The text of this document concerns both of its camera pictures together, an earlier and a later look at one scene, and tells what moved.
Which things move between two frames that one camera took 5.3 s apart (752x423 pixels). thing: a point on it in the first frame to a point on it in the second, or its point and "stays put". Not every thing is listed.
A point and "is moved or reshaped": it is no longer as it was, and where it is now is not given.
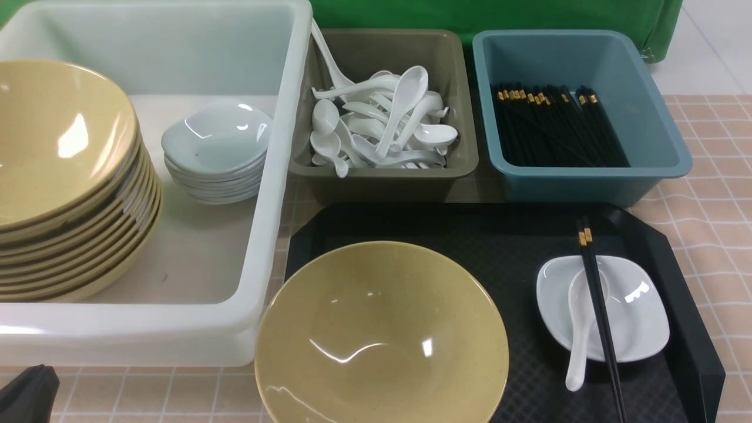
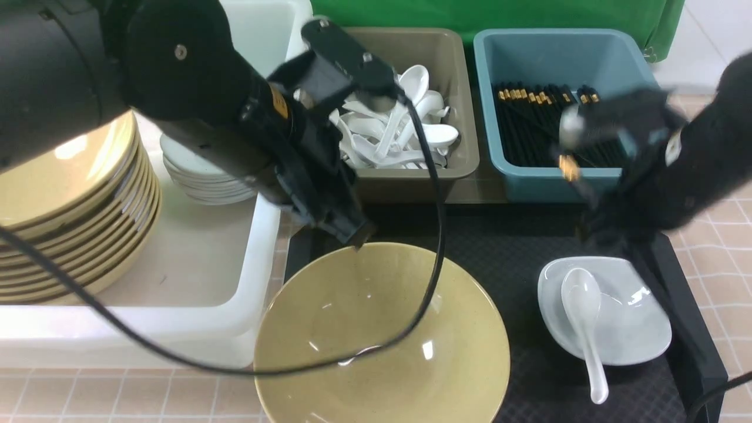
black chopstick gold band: (588, 271) to (569, 167)
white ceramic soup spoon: (580, 307) is moved or reshaped
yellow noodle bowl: (380, 332) stays put
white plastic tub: (203, 296) stays put
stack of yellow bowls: (81, 200) stays put
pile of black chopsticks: (546, 126) stays put
